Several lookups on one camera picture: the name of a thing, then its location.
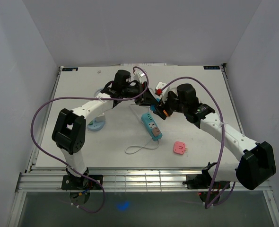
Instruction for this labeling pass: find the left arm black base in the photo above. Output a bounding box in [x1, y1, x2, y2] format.
[61, 175, 101, 190]

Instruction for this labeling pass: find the white charger plug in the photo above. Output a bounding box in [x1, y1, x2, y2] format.
[95, 113, 105, 122]

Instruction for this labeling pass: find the round light blue power strip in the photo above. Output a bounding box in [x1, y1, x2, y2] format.
[87, 119, 105, 131]

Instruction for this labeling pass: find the pink flat plug adapter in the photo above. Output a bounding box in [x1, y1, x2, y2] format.
[173, 141, 188, 155]

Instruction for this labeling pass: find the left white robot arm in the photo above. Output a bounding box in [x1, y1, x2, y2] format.
[52, 66, 157, 189]

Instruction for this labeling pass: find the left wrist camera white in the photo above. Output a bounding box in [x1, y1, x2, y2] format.
[134, 70, 146, 81]

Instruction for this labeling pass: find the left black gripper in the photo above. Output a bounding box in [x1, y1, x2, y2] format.
[122, 81, 158, 106]

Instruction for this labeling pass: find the aluminium table frame rail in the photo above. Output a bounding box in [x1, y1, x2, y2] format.
[15, 63, 272, 193]

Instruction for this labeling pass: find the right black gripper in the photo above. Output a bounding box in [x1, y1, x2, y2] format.
[153, 92, 187, 120]

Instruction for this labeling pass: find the blue plug adapter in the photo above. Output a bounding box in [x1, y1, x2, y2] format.
[150, 105, 164, 116]

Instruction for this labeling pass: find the brown charger plug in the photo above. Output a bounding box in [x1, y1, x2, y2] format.
[152, 127, 161, 137]

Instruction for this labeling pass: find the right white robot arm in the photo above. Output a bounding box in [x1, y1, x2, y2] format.
[155, 82, 277, 190]

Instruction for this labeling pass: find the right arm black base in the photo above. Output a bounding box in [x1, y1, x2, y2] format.
[183, 174, 227, 190]

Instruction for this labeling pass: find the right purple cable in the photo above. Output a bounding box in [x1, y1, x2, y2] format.
[162, 77, 236, 210]

